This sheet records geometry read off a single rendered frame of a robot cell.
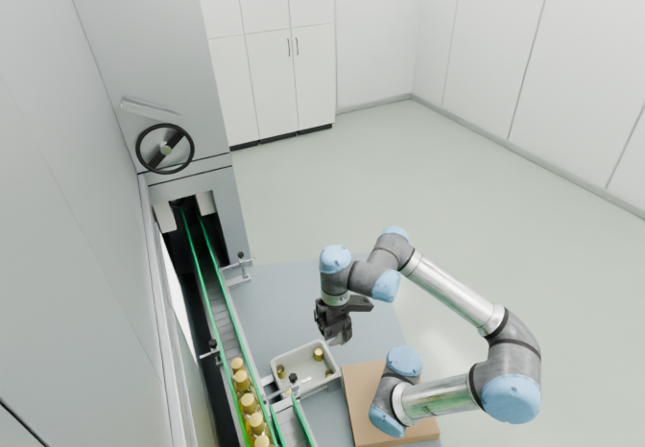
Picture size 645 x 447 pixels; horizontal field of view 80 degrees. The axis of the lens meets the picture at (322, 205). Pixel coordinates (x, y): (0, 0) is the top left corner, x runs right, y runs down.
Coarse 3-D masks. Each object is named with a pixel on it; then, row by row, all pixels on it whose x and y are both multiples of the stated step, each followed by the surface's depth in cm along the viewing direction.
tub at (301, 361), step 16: (288, 352) 147; (304, 352) 150; (272, 368) 142; (288, 368) 149; (304, 368) 149; (320, 368) 149; (336, 368) 141; (288, 384) 144; (304, 384) 144; (320, 384) 137
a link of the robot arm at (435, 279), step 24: (384, 240) 97; (408, 240) 101; (408, 264) 96; (432, 264) 97; (432, 288) 96; (456, 288) 95; (456, 312) 97; (480, 312) 95; (504, 312) 95; (504, 336) 93; (528, 336) 92
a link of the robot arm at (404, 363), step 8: (392, 352) 125; (400, 352) 126; (408, 352) 126; (416, 352) 126; (392, 360) 123; (400, 360) 123; (408, 360) 123; (416, 360) 123; (384, 368) 126; (392, 368) 121; (400, 368) 120; (408, 368) 120; (416, 368) 120; (384, 376) 122; (392, 376) 120; (400, 376) 120; (408, 376) 120; (416, 376) 121; (416, 384) 121
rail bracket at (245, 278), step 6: (240, 252) 169; (240, 258) 170; (252, 258) 173; (234, 264) 171; (240, 264) 171; (222, 270) 169; (240, 276) 178; (246, 276) 176; (228, 282) 176; (234, 282) 175; (240, 282) 176; (246, 282) 177; (228, 288) 174
